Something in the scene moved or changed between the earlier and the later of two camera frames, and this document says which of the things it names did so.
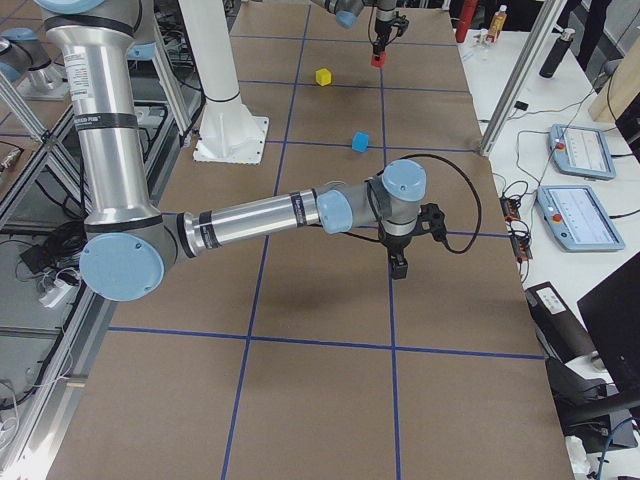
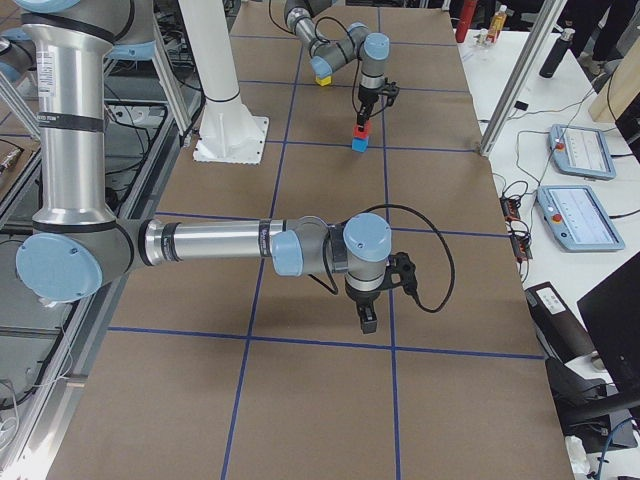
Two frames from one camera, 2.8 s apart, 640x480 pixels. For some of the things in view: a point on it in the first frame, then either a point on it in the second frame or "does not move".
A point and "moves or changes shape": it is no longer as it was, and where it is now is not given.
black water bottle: x=551 y=65 does not move
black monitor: x=611 y=311 does not move
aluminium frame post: x=526 y=62 does not move
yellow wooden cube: x=323 y=76 does not move
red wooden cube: x=378 y=61 moves or changes shape
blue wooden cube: x=360 y=142 does not move
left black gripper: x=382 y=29 -> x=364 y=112
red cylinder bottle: x=467 y=18 does not move
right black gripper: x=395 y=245 -> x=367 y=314
